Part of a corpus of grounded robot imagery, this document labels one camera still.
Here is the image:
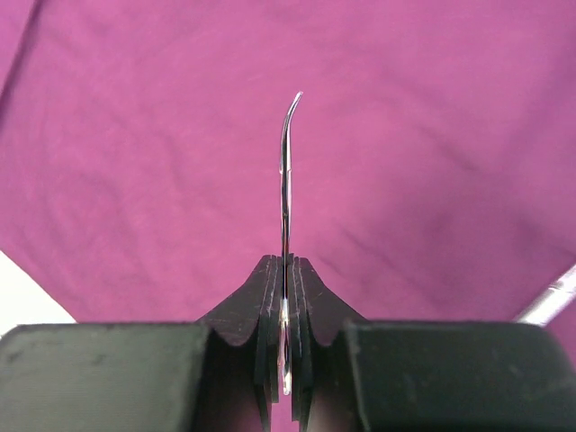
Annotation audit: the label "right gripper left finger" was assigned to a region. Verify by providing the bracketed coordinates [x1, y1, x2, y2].
[1, 256, 280, 431]

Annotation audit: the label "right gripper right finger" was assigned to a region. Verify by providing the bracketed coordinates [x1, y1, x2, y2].
[289, 257, 575, 431]

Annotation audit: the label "steel forceps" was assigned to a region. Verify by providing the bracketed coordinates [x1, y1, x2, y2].
[278, 91, 303, 396]

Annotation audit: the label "purple cloth wrap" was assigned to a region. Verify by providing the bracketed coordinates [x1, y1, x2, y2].
[1, 1, 575, 320]

